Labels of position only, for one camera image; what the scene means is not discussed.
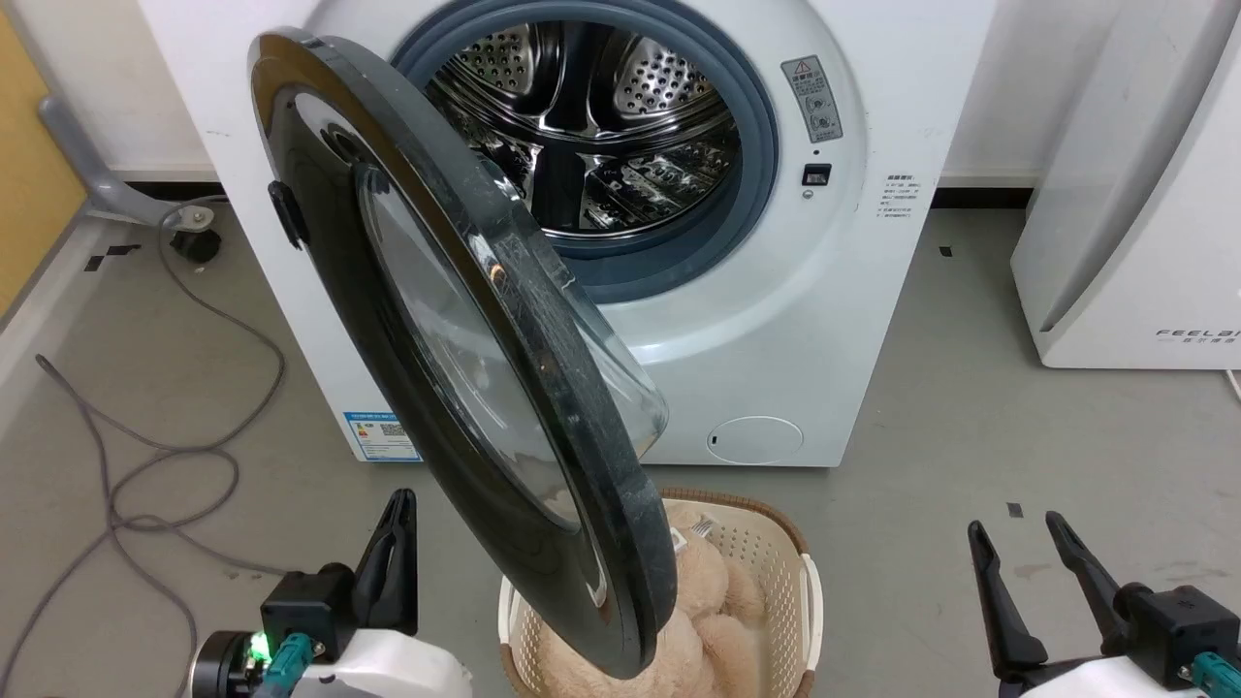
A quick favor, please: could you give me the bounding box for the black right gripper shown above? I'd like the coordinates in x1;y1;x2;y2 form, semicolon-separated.
967;511;1241;698

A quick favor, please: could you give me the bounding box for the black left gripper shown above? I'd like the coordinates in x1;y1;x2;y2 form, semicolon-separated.
260;489;419;664

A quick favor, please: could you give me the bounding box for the black round washing machine door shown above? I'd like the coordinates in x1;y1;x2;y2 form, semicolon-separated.
247;27;678;680

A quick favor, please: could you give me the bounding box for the white front-load washing machine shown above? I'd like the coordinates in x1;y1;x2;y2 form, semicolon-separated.
139;0;1000;468

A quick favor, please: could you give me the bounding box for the grey rubber door gasket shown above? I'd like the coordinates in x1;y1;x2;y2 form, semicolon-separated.
391;0;780;305

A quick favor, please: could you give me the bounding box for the cream plastic laundry basket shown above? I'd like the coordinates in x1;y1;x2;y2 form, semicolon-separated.
497;488;824;698

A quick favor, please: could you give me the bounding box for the beige plush toy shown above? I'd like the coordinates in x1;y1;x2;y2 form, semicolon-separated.
536;501;767;698

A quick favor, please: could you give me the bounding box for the round white filter cover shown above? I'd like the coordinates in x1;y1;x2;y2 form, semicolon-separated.
707;416;805;465

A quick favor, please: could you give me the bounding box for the black caster wheel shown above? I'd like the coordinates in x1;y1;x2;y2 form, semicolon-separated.
170;212;222;265

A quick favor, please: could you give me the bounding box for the white appliance with grey lettering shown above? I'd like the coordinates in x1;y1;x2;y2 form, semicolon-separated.
1010;0;1241;370

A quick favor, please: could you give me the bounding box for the grey metal stand leg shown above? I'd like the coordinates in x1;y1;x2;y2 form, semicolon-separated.
38;96;226;230

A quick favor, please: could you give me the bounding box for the stainless steel washer drum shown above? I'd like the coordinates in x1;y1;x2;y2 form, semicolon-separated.
424;21;743;237

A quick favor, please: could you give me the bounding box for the yellow wooden panel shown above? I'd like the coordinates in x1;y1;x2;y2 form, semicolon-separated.
0;10;88;319

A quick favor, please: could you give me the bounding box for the grey floor cable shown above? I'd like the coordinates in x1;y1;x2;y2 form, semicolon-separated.
0;197;288;698

